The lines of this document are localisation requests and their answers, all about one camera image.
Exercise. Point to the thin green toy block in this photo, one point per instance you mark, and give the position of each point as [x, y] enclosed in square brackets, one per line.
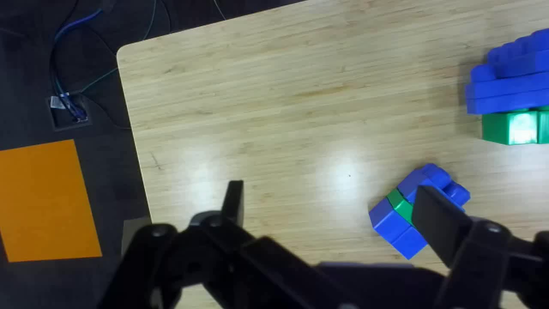
[402, 205]

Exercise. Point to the orange sheet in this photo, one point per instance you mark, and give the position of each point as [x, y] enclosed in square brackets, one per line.
[45, 200]

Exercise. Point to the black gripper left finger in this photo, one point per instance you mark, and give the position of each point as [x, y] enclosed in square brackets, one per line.
[189, 259]

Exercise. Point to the floor outlet box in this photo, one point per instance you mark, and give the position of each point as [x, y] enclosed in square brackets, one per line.
[69, 113]

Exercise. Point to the long blue toy block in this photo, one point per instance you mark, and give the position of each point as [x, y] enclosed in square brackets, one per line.
[524, 54]

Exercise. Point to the small blue toy block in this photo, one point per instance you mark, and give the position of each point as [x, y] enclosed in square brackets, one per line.
[431, 178]
[395, 226]

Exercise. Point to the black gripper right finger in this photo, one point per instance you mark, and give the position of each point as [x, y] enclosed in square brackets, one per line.
[486, 259]

